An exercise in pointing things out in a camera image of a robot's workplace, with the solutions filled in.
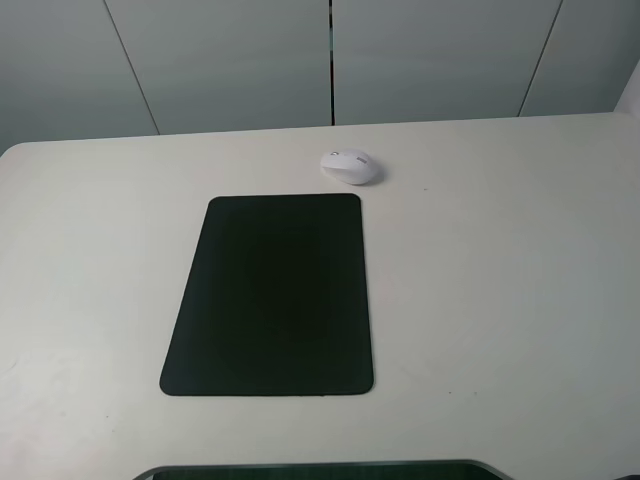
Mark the white computer mouse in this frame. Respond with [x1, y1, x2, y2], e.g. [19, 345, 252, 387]
[320, 148, 386, 186]

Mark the black mouse pad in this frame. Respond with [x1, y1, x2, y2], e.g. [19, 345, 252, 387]
[159, 193, 374, 396]

